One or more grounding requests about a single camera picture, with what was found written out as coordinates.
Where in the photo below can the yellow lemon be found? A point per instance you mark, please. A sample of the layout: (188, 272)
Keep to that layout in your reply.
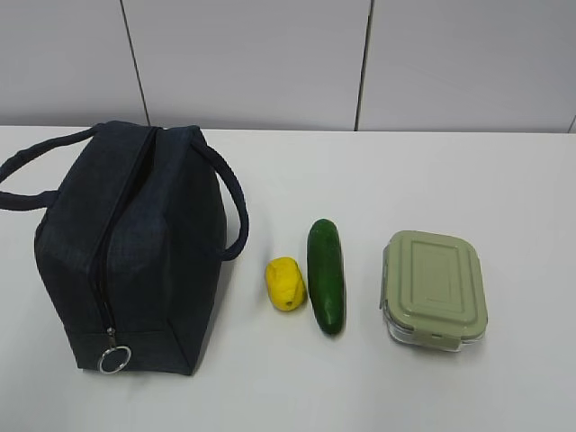
(285, 285)

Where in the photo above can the green cucumber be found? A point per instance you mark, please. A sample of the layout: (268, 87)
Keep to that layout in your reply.
(326, 279)

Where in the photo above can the glass container green lid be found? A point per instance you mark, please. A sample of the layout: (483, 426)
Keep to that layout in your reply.
(432, 291)

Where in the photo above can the navy blue lunch bag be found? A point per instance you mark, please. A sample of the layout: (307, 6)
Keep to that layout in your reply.
(130, 245)

